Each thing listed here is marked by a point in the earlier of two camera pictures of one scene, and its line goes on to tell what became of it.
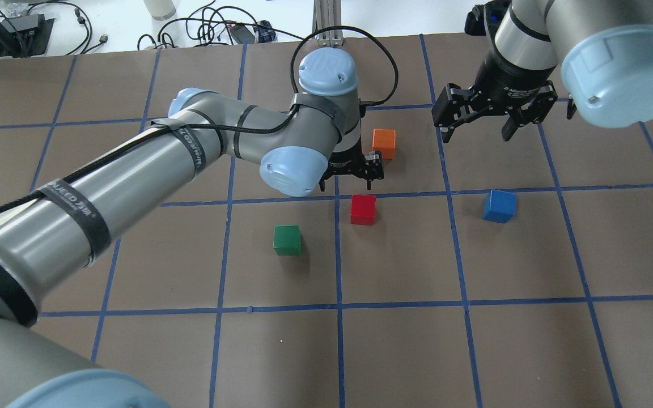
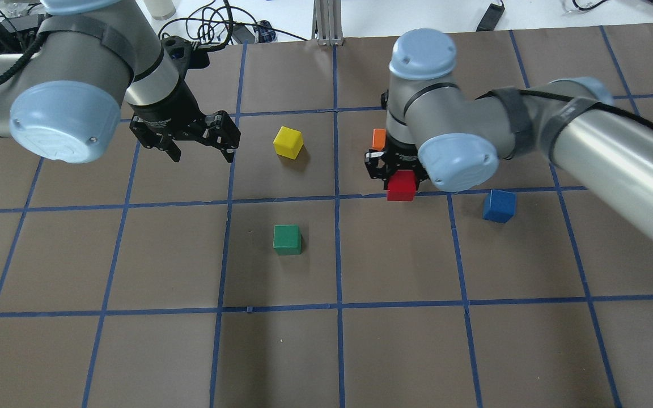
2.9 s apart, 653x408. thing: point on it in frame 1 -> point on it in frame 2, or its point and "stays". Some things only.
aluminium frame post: [326, 13] stays
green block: [287, 239] stays
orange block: [385, 141] stays
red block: [363, 209] -> [402, 186]
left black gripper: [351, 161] -> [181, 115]
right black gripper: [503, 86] -> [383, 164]
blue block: [499, 205] stays
